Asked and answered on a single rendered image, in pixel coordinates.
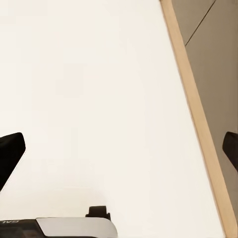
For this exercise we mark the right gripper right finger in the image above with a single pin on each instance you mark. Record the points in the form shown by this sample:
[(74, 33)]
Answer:
[(230, 148)]

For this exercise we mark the cabinet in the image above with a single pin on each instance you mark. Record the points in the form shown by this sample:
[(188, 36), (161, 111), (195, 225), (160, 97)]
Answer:
[(209, 31)]

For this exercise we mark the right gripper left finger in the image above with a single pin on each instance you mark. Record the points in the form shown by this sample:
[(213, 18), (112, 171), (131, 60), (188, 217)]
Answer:
[(12, 147)]

